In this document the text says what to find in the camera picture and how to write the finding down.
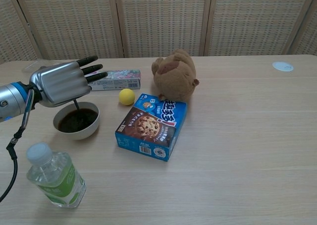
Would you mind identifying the yellow ball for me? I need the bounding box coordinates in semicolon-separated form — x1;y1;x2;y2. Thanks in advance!
118;88;136;106

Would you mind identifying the white bowl with dark liquid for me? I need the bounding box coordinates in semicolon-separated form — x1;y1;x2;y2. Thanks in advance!
53;102;101;140

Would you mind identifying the woven folding screen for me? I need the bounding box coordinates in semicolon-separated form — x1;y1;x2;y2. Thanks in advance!
0;0;317;64

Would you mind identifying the floral toothpaste box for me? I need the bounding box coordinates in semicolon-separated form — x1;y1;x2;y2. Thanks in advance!
88;70;142;92

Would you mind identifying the brown capybara plush toy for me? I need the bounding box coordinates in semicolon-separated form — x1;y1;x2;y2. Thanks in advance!
151;49;200;102

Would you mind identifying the water bottle with green label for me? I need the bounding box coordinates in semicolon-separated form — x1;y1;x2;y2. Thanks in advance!
26;142;87;209

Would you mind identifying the blue chocolate cookie box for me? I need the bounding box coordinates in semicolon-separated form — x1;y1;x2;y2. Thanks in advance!
114;93;188;162

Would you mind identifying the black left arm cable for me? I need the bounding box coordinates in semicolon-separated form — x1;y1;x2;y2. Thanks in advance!
0;89;35;204

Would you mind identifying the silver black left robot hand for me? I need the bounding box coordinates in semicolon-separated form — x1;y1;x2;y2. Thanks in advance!
29;56;108;109

